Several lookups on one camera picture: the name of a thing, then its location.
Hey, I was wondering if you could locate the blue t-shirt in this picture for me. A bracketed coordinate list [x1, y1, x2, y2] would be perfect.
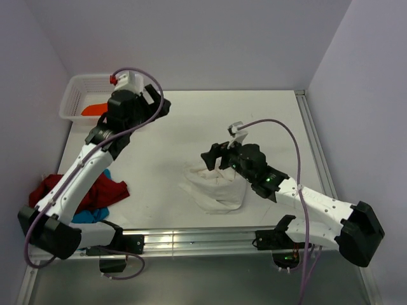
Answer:
[72, 169, 112, 224]

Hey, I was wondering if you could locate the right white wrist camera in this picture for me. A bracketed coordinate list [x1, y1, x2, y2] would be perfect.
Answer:
[227, 121, 248, 149]

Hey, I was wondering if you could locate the right side aluminium rail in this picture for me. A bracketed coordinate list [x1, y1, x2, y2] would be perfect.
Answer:
[294, 90, 338, 200]

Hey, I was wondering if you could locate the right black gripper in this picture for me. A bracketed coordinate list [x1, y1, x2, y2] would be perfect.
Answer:
[201, 136, 255, 183]

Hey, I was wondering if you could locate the dark red t-shirt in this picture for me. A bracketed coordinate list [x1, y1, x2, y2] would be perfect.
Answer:
[29, 170, 130, 214]

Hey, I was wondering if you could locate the front aluminium rail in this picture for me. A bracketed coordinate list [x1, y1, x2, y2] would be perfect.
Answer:
[28, 226, 319, 261]

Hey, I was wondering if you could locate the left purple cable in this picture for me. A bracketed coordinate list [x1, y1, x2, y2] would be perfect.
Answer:
[24, 66, 165, 281]

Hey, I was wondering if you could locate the white plastic basket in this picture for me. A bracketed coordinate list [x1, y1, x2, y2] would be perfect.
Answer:
[59, 74, 114, 125]

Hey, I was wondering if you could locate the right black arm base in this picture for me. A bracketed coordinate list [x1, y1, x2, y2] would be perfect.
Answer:
[252, 229, 300, 269]

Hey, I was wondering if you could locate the white printed t-shirt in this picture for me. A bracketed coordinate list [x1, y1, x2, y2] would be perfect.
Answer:
[179, 161, 247, 215]

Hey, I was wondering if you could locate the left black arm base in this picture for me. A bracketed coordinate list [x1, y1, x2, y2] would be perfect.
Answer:
[85, 234, 146, 280]

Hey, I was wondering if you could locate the orange rolled t-shirt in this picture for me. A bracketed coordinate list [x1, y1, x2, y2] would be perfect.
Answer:
[81, 103, 107, 116]

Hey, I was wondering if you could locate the aluminium rail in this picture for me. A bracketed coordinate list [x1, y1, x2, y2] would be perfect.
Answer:
[28, 226, 319, 261]
[294, 90, 338, 200]

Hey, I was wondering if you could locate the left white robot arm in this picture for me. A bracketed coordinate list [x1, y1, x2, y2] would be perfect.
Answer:
[18, 85, 171, 259]

